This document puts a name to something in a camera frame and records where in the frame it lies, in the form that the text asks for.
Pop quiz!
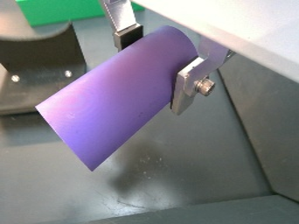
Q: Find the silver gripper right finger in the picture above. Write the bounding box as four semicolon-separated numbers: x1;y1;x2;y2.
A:
171;37;235;115

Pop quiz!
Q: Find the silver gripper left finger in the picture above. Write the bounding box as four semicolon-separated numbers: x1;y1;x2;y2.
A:
97;0;144;51

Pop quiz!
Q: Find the black curved cradle stand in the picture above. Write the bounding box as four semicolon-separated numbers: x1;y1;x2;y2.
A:
0;0;88;116

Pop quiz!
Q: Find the purple cylinder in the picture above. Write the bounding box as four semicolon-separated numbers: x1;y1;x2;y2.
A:
36;25;196;170

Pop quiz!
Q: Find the green foam shape-sorting block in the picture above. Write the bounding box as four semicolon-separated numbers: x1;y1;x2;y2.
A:
14;0;145;27

